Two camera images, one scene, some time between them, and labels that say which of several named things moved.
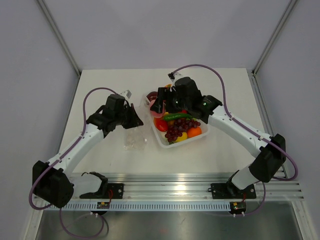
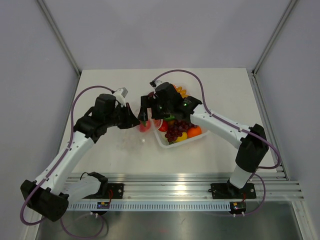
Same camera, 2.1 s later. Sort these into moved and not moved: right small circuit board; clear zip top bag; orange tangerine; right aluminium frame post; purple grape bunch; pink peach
Moved: clear zip top bag; pink peach
Not moved: right aluminium frame post; right small circuit board; purple grape bunch; orange tangerine
